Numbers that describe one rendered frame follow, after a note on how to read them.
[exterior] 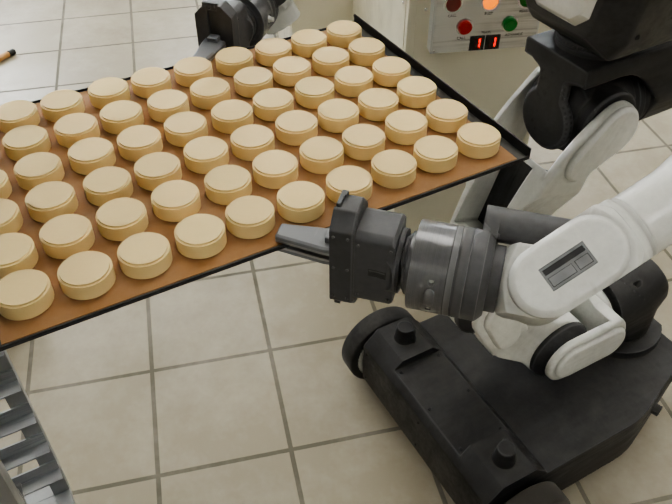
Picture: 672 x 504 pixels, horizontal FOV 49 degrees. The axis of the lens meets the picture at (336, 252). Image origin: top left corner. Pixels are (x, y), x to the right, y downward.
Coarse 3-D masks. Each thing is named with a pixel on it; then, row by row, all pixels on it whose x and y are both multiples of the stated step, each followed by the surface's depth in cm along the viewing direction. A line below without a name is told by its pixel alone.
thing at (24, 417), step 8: (16, 408) 125; (24, 408) 126; (0, 416) 124; (8, 416) 125; (16, 416) 126; (24, 416) 127; (32, 416) 127; (0, 424) 125; (8, 424) 125; (16, 424) 125; (24, 424) 125; (32, 424) 125; (0, 432) 124; (8, 432) 124
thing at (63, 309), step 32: (256, 64) 101; (352, 64) 101; (160, 128) 89; (320, 128) 89; (384, 128) 89; (0, 160) 84; (64, 160) 84; (128, 160) 84; (352, 160) 84; (480, 160) 84; (512, 160) 84; (256, 192) 80; (384, 192) 80; (416, 192) 80; (32, 224) 76; (96, 224) 76; (160, 224) 76; (320, 224) 76; (224, 256) 72; (128, 288) 69; (0, 320) 66; (32, 320) 66; (64, 320) 66
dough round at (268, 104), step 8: (272, 88) 92; (256, 96) 91; (264, 96) 91; (272, 96) 91; (280, 96) 91; (288, 96) 91; (256, 104) 90; (264, 104) 89; (272, 104) 89; (280, 104) 89; (288, 104) 90; (256, 112) 90; (264, 112) 89; (272, 112) 89; (280, 112) 89; (272, 120) 90
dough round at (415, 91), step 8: (400, 80) 94; (408, 80) 94; (416, 80) 94; (424, 80) 94; (400, 88) 92; (408, 88) 92; (416, 88) 92; (424, 88) 92; (432, 88) 92; (400, 96) 92; (408, 96) 91; (416, 96) 91; (424, 96) 91; (432, 96) 92; (408, 104) 92; (416, 104) 92; (424, 104) 92
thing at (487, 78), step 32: (384, 0) 178; (416, 0) 156; (384, 32) 182; (416, 32) 160; (448, 64) 167; (480, 64) 168; (512, 64) 169; (480, 96) 174; (448, 192) 192; (416, 224) 198
